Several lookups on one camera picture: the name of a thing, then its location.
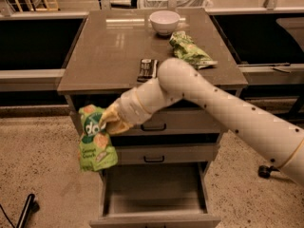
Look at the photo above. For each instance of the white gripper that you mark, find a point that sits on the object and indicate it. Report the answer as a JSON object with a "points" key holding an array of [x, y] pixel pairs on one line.
{"points": [[127, 107]]}

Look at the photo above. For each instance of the green rice chip bag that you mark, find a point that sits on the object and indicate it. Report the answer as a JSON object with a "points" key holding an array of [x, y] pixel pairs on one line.
{"points": [[95, 151]]}

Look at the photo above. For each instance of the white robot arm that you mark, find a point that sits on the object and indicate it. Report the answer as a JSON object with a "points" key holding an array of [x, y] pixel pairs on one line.
{"points": [[276, 140]]}

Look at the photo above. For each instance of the middle grey drawer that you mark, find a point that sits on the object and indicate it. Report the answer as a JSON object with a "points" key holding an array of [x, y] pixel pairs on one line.
{"points": [[174, 153]]}

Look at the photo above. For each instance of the grey drawer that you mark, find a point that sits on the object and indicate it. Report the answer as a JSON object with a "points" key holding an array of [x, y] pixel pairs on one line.
{"points": [[174, 153], [159, 195], [177, 122]]}

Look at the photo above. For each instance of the grey drawer cabinet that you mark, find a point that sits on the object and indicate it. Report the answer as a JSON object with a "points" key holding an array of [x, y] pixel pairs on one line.
{"points": [[105, 62]]}

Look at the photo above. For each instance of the bottom grey drawer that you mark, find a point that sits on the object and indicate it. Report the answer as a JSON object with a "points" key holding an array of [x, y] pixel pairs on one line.
{"points": [[159, 195]]}

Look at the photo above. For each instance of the top grey drawer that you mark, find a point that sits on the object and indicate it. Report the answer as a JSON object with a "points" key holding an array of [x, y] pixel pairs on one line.
{"points": [[177, 122]]}

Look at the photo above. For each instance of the green snack bag on counter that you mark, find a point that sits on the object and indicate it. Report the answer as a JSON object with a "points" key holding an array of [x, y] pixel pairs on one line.
{"points": [[185, 49]]}

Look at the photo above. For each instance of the dark snack bar packet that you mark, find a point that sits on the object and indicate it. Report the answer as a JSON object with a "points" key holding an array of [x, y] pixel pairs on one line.
{"points": [[148, 70]]}

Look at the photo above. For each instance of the white ceramic bowl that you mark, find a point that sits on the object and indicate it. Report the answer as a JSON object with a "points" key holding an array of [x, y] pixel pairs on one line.
{"points": [[164, 22]]}

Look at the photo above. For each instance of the black pole lower left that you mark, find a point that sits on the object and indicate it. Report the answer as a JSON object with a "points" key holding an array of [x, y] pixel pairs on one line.
{"points": [[31, 206]]}

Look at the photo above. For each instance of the black chair leg caster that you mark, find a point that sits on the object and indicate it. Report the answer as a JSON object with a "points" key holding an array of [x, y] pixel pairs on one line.
{"points": [[265, 171]]}

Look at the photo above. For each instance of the metal rail left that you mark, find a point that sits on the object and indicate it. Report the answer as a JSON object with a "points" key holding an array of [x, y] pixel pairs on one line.
{"points": [[30, 79]]}

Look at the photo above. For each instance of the metal rail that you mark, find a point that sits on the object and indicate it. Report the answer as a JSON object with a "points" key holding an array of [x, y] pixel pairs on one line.
{"points": [[30, 79], [273, 74]]}

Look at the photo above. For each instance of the white wire basket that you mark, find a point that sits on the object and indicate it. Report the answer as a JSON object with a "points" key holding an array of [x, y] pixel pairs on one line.
{"points": [[163, 4]]}

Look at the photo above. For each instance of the metal rail right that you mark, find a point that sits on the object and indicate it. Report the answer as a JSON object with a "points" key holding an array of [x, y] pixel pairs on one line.
{"points": [[273, 74]]}

